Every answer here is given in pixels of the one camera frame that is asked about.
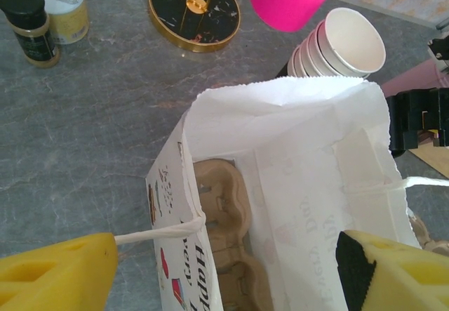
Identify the stack of black paper cups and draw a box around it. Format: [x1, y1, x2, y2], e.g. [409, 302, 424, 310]
[275, 7, 387, 80]

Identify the white printed paper bag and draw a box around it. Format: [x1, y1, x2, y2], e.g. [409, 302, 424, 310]
[114, 75, 449, 311]

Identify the pink straw canister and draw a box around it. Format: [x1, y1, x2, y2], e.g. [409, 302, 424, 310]
[381, 61, 449, 98]

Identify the brown pulp cup carrier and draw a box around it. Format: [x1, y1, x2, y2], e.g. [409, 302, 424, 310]
[194, 159, 274, 311]

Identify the yellow tin can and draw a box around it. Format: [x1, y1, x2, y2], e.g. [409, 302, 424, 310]
[12, 0, 89, 45]

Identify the gold wire glass rack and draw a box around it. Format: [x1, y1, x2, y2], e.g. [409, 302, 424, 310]
[147, 0, 260, 53]

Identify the spice jar with black cap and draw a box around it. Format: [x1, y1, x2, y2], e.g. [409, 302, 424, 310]
[0, 0, 61, 69]

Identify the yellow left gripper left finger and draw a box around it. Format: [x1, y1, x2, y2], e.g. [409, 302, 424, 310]
[0, 232, 119, 311]

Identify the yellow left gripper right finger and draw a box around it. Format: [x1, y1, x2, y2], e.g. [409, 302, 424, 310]
[335, 229, 449, 311]

